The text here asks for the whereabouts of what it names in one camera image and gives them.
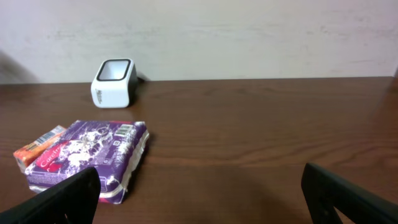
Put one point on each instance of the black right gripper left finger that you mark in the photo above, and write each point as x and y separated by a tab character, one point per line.
73	200

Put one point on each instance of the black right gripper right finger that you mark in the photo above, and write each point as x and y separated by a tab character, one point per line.
326	193

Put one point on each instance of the purple sanitary pad pack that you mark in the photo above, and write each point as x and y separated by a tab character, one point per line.
113	148

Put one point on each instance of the orange juice carton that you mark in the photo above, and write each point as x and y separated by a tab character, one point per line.
28	153

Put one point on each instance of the white barcode scanner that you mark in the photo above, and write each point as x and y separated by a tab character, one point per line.
115	83

